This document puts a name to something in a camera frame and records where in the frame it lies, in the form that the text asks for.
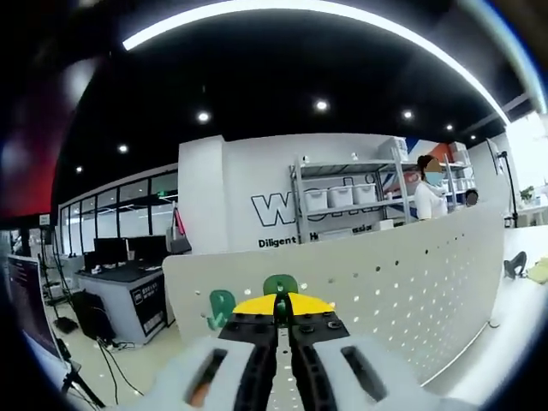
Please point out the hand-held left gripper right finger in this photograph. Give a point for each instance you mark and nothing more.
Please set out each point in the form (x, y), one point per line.
(312, 368)

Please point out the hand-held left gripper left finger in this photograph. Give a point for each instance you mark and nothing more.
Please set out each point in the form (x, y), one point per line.
(252, 368)

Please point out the green hook assembly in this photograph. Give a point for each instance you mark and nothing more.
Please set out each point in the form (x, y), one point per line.
(220, 301)
(280, 283)

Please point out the white perforated mounting plate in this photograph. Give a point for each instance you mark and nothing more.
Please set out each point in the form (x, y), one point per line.
(385, 291)

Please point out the grey hanging bag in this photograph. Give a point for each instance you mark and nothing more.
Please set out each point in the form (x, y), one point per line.
(180, 245)

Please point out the grey desk with black top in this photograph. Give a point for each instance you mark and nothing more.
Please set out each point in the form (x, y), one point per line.
(128, 295)

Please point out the black computer monitor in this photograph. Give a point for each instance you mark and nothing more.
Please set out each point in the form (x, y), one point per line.
(147, 247)
(110, 251)

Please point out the black computer tower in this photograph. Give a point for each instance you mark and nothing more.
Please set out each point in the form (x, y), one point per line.
(92, 314)

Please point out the white storage bin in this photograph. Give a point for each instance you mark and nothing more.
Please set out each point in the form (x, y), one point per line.
(341, 196)
(317, 198)
(365, 193)

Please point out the black display stand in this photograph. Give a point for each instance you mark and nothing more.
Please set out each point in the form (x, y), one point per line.
(64, 324)

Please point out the grey metal shelving rack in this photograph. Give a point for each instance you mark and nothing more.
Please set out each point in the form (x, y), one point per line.
(460, 180)
(342, 166)

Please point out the glass office partition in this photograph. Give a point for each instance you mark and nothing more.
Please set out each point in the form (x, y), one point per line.
(111, 214)

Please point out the black curved object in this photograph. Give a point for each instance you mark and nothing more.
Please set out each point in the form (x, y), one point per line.
(516, 263)

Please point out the yellow cloth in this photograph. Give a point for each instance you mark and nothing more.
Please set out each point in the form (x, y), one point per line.
(538, 275)

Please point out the group of ceiling spotlights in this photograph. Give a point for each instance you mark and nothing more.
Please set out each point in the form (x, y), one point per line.
(321, 105)

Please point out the monitor on black stand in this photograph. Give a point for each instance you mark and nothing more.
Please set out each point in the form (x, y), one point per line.
(509, 192)

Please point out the small green plant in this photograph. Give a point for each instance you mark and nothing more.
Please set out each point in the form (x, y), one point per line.
(527, 193)

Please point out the curved ceiling strip light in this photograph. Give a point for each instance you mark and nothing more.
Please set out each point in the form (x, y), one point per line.
(137, 42)

